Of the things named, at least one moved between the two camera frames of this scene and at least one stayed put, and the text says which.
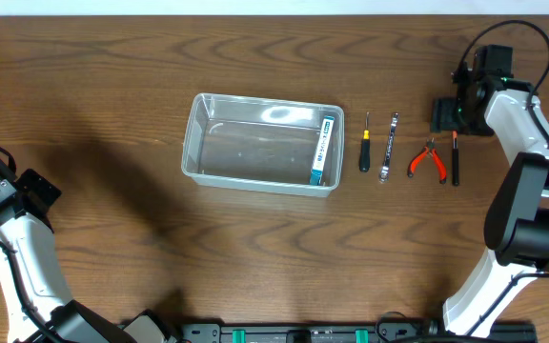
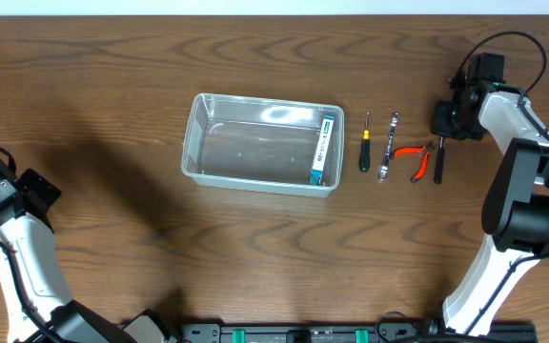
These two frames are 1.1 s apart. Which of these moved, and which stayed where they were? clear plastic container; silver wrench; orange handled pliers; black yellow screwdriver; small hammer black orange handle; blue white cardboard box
Moved: small hammer black orange handle; orange handled pliers
Stayed: blue white cardboard box; black yellow screwdriver; clear plastic container; silver wrench
